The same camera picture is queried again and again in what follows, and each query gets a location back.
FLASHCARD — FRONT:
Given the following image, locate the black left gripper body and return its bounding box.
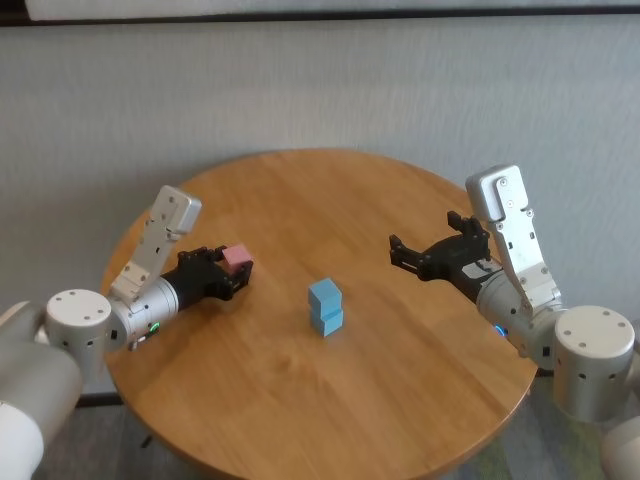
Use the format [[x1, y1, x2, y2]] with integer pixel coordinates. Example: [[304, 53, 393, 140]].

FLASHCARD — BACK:
[[166, 263, 235, 310]]

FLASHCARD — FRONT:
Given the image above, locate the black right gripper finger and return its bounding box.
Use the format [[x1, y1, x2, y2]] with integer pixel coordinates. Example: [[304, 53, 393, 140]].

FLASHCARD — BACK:
[[388, 233, 427, 277], [446, 210, 490, 242]]

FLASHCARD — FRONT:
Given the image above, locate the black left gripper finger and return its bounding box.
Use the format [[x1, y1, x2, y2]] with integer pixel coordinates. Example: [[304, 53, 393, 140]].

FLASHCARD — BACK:
[[223, 262, 254, 301], [177, 244, 227, 267]]

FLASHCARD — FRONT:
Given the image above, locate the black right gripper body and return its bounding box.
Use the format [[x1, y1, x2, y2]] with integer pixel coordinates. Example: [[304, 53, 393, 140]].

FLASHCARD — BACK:
[[421, 233, 502, 302]]

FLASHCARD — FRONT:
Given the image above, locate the pink cube block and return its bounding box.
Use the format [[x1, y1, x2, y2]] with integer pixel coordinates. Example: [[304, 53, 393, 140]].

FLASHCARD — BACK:
[[220, 242, 253, 276]]

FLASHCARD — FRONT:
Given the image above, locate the blue cube block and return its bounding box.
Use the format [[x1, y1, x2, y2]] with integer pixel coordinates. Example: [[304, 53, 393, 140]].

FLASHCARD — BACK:
[[307, 277, 343, 314], [311, 304, 346, 339]]

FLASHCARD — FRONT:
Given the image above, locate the white foam board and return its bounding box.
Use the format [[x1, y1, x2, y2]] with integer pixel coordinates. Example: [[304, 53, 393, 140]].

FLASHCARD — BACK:
[[24, 0, 640, 21]]

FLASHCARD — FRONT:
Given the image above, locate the long black wall rail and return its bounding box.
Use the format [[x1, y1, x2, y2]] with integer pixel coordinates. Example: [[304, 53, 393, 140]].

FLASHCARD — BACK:
[[0, 0, 640, 29]]

